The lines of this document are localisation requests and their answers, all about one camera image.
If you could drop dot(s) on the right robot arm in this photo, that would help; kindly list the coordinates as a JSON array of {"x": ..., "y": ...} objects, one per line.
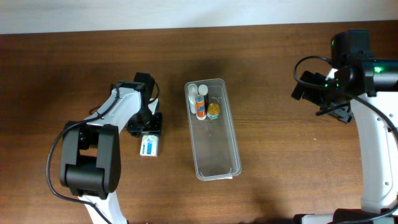
[{"x": 366, "y": 91}]

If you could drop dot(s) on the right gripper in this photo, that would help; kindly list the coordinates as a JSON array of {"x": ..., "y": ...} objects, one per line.
[{"x": 311, "y": 86}]

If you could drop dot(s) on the clear plastic container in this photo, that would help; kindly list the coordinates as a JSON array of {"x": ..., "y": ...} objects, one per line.
[{"x": 214, "y": 145}]

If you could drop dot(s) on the black bottle white cap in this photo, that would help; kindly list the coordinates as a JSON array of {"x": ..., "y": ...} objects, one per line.
[{"x": 203, "y": 90}]

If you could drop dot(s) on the gold lid jar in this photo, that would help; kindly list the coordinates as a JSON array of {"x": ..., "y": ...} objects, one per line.
[{"x": 213, "y": 111}]

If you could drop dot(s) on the white Panadol box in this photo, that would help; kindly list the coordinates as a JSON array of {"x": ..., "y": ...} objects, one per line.
[{"x": 149, "y": 146}]

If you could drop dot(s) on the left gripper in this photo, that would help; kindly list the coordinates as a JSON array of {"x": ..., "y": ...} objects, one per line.
[{"x": 150, "y": 122}]

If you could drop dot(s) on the orange tablet tube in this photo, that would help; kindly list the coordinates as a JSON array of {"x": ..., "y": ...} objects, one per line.
[{"x": 200, "y": 107}]

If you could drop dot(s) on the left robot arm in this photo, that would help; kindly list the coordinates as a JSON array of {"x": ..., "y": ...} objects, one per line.
[{"x": 91, "y": 160}]

